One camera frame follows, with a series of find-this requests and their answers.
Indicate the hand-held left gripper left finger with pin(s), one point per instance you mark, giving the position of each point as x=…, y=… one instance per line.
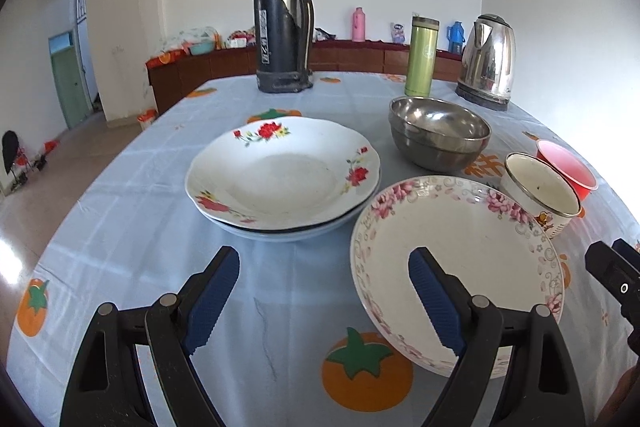
x=210, y=302

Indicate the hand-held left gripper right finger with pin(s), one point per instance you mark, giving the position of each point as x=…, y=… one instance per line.
x=435, y=307

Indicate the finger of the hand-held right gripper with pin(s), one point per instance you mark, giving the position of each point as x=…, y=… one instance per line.
x=612, y=277

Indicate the pink floral white plate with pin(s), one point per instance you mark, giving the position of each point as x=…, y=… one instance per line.
x=450, y=227

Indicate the white enamel bowl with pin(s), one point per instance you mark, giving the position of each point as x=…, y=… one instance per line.
x=535, y=182

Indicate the pale blue printed tablecloth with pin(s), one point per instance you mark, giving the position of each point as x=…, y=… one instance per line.
x=150, y=207

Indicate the red flower white plate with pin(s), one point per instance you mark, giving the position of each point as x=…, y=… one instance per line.
x=280, y=172

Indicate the stainless steel bowl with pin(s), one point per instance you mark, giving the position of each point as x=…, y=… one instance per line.
x=435, y=157
x=440, y=119

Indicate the white and red bucket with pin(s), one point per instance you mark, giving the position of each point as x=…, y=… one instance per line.
x=147, y=121

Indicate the black kettle base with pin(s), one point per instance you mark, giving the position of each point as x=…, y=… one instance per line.
x=480, y=99

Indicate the red item on floor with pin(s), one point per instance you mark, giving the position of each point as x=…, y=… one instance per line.
x=51, y=146

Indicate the brown wooden low cabinet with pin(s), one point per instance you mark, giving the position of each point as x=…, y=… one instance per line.
x=225, y=62

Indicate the green tumbler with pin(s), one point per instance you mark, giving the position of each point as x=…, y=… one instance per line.
x=421, y=62

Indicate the black chair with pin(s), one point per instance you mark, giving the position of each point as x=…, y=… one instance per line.
x=10, y=149

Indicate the stainless steel electric kettle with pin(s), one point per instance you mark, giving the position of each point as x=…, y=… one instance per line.
x=490, y=57

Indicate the green door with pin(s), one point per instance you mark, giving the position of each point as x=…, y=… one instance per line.
x=70, y=82

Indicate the clear plastic bags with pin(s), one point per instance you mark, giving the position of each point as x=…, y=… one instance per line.
x=185, y=38

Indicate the blue thermos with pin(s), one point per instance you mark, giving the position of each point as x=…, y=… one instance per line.
x=456, y=39

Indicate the black steel thermos flask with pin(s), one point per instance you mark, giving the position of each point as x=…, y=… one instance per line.
x=280, y=37

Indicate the white packet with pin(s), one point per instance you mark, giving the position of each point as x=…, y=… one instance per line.
x=398, y=34

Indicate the dark folded item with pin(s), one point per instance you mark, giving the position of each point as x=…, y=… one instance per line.
x=325, y=35

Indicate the pink thermos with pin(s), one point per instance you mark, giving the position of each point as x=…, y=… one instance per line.
x=358, y=27

